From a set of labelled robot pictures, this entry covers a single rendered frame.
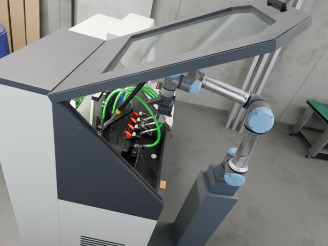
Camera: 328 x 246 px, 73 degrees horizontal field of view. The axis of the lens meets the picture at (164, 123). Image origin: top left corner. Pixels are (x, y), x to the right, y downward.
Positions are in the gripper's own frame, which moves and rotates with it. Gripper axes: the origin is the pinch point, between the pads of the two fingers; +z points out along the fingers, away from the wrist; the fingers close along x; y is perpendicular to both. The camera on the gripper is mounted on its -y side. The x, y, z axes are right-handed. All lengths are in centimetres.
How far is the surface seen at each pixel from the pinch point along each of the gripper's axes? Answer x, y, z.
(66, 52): 0, -53, -28
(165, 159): -1.3, 13.5, 26.8
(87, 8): 201, -114, -3
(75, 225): -36, -32, 68
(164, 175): -15.1, 13.7, 26.8
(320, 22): 257, 204, -60
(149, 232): -35, 13, 57
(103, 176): -35.5, -18.8, 14.5
